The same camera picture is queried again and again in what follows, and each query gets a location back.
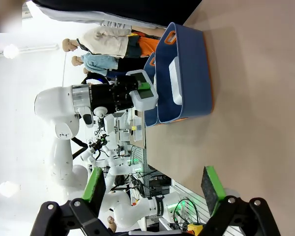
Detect thick black left arm hose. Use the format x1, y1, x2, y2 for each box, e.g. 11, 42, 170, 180
70, 136, 89, 160

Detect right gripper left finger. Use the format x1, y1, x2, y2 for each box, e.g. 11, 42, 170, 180
30, 166, 109, 236

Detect yellow emergency stop button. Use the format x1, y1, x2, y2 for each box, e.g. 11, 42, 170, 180
185, 223, 205, 234

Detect white storage bin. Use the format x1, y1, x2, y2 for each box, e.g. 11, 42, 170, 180
132, 117, 145, 142

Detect blue basket orange handles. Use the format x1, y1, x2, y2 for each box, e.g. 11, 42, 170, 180
143, 52, 163, 127
154, 22, 214, 123

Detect thin black left camera cable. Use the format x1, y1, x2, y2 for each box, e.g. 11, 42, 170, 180
81, 72, 115, 86

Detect mannequin in blue shirt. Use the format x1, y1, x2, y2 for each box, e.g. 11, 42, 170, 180
71, 53, 128, 77

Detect mannequin in beige shirt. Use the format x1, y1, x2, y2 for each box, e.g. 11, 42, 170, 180
62, 26, 160, 59

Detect person's left hand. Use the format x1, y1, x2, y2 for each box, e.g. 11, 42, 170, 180
131, 26, 167, 38

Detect round white ceiling lamp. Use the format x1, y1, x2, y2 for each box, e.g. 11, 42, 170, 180
2, 43, 20, 59
0, 181, 20, 198

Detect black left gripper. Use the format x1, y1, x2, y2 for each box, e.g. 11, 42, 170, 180
89, 75, 151, 115

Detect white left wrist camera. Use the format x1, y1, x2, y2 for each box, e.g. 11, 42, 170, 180
93, 106, 107, 123

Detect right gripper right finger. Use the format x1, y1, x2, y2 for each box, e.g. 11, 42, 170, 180
202, 165, 281, 236

